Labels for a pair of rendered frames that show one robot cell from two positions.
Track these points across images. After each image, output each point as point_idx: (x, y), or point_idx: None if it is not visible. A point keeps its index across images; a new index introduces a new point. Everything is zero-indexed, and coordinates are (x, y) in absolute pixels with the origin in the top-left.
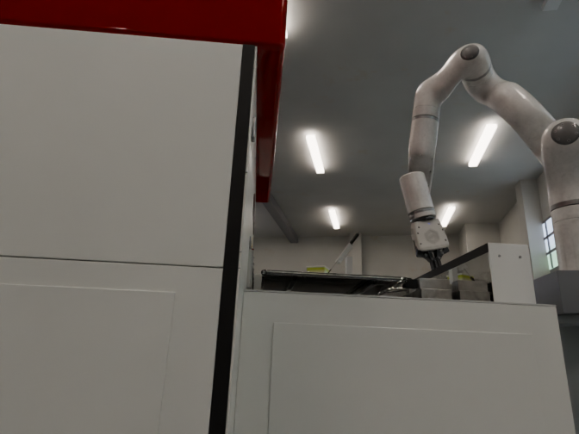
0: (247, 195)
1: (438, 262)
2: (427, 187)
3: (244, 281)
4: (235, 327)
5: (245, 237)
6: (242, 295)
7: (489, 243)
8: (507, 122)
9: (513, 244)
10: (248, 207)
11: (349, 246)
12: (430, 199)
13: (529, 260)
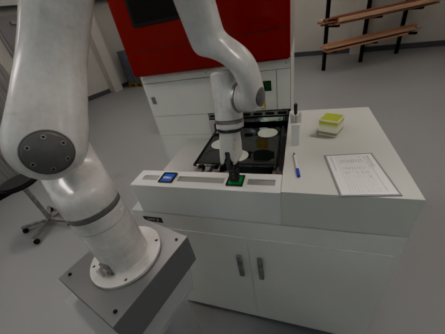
0: (163, 118)
1: (228, 171)
2: (214, 95)
3: (188, 136)
4: (165, 150)
5: (169, 128)
6: (185, 140)
7: (143, 170)
8: (89, 46)
9: (135, 179)
10: (175, 116)
11: (291, 115)
12: (214, 111)
13: (134, 191)
